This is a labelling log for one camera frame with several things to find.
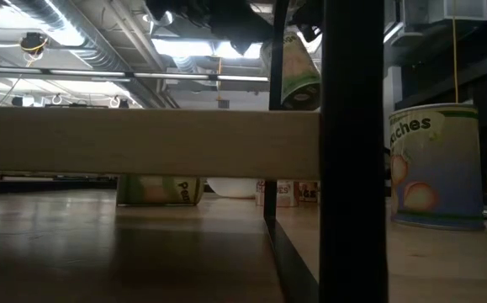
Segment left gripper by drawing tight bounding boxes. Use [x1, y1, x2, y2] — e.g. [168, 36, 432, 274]
[146, 0, 324, 56]

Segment peaches label can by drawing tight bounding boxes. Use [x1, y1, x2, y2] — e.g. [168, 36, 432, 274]
[388, 103, 487, 231]
[259, 29, 323, 112]

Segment orange label can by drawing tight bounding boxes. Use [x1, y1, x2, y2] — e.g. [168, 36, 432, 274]
[298, 180, 320, 204]

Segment tall green pears can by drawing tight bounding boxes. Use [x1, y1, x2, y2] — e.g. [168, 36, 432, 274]
[115, 175, 205, 207]

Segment light wooden shelf board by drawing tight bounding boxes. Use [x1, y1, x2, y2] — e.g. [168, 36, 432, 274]
[0, 104, 322, 181]

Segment translucent plastic bowl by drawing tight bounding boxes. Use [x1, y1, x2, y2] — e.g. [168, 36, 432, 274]
[206, 177, 258, 199]

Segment white ceiling box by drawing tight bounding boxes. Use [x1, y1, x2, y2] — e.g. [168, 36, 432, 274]
[426, 0, 487, 23]

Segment black yellow ceiling device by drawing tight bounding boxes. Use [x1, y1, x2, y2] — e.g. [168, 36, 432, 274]
[19, 31, 50, 56]

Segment black shelf end frame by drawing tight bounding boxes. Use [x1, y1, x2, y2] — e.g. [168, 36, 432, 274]
[262, 0, 389, 303]

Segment corrugated silver ceiling duct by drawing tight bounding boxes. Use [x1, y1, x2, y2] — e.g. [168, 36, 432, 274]
[3, 0, 177, 109]

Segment yellow hanging cord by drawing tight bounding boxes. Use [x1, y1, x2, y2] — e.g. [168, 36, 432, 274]
[452, 0, 460, 104]

